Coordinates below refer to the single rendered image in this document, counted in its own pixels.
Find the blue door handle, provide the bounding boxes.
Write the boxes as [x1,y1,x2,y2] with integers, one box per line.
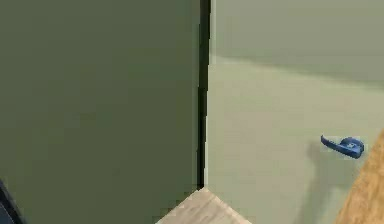
[320,134,365,160]

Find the black object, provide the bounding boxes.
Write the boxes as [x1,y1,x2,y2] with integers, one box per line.
[0,179,27,224]

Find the pale green room door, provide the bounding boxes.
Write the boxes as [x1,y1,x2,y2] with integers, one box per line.
[203,0,384,224]

